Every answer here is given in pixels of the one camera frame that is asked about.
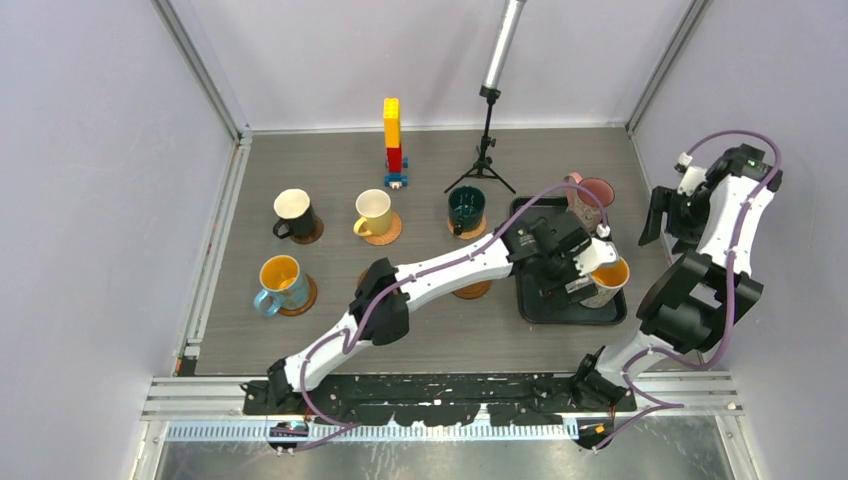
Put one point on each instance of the brown ringed coaster front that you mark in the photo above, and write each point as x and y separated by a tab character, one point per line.
362	277

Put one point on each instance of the dark walnut coaster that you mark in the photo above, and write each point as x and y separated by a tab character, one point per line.
313	237

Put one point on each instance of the pink mug maroon inside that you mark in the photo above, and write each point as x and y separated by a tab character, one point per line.
589	201

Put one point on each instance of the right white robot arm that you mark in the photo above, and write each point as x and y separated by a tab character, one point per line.
689	308

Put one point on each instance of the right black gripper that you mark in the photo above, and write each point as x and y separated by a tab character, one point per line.
665	199

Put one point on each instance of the black plastic tray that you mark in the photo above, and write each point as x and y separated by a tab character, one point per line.
557	310

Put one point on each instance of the yellow red blue block tower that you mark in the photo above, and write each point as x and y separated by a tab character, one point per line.
395	160

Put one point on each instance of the brown ringed coaster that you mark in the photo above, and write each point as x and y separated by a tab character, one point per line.
473	291
299	297
362	277

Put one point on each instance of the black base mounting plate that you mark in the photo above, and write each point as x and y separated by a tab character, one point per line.
515	399

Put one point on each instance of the white floral mug orange inside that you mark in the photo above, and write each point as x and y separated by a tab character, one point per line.
608	281

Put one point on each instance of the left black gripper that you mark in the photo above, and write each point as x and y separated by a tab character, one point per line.
555	294

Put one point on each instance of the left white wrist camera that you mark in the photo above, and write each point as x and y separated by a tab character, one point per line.
601	252

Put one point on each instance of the aluminium front rail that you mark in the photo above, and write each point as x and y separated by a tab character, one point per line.
206	409

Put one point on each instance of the black mug white inside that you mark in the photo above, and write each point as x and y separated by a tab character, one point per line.
296	216

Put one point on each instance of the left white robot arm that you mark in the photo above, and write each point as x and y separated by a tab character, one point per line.
380	311

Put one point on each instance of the woven orange coaster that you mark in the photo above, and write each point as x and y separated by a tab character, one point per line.
394	228
469	234

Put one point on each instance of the yellow mug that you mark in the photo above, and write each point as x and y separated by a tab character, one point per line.
375	213

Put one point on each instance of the blue mug orange inside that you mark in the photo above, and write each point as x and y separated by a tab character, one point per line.
275	275

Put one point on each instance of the dark green mug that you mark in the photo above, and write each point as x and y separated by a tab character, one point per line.
466	207

